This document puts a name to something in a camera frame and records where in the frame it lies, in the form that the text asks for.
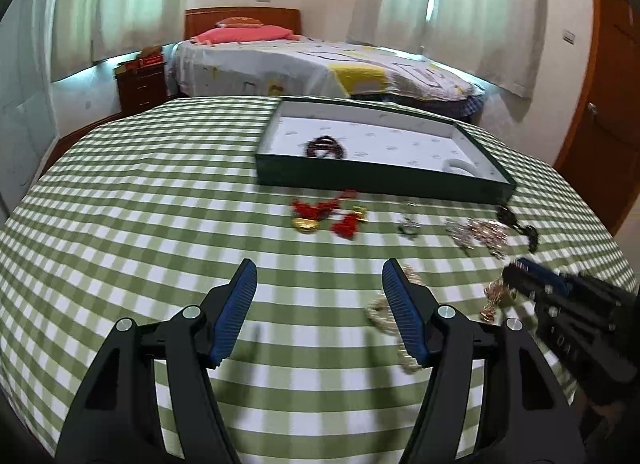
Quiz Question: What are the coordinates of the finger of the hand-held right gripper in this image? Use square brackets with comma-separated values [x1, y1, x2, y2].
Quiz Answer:
[502, 258, 574, 303]

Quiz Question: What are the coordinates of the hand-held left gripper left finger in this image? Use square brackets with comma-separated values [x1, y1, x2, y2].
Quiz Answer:
[52, 258, 258, 464]

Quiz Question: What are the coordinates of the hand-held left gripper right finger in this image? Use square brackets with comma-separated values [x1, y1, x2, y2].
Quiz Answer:
[381, 258, 586, 464]

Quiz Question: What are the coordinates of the pale gold bead necklace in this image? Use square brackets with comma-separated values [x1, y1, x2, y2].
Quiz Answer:
[366, 265, 427, 376]

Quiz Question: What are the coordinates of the gold chain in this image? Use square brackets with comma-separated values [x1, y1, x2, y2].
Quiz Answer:
[481, 279, 522, 322]

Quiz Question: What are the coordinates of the gold pearl brooch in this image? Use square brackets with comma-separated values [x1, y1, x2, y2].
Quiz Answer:
[470, 221, 509, 260]

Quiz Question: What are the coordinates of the silver ring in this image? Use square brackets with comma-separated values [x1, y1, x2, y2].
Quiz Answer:
[397, 203, 422, 240]

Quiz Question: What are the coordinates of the red tassel ornament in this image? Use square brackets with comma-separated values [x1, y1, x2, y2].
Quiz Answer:
[291, 190, 370, 241]

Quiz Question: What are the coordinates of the green jewelry box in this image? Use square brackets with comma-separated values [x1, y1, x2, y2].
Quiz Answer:
[255, 98, 518, 205]

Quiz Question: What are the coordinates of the white bangle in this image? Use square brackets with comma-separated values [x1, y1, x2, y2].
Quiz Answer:
[442, 159, 483, 179]

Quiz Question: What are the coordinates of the green checkered tablecloth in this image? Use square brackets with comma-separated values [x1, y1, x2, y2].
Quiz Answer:
[0, 94, 640, 464]

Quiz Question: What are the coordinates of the wooden door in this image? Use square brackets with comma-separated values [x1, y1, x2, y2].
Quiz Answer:
[552, 0, 640, 236]

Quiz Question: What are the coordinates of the wooden nightstand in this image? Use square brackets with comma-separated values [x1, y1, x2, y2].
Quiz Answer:
[116, 64, 167, 118]

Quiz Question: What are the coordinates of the bed with printed sheet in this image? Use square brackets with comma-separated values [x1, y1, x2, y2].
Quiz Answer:
[170, 36, 486, 125]

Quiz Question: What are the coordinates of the long white curtain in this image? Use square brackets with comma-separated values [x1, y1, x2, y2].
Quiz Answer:
[427, 0, 596, 101]

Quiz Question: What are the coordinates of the pink pillow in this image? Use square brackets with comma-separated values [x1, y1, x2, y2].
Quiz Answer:
[192, 25, 296, 46]

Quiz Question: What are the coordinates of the wooden headboard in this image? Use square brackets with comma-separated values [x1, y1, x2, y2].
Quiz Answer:
[184, 6, 303, 41]

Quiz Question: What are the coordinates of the dark red bead bracelet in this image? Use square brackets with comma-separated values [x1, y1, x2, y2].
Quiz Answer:
[305, 135, 347, 161]

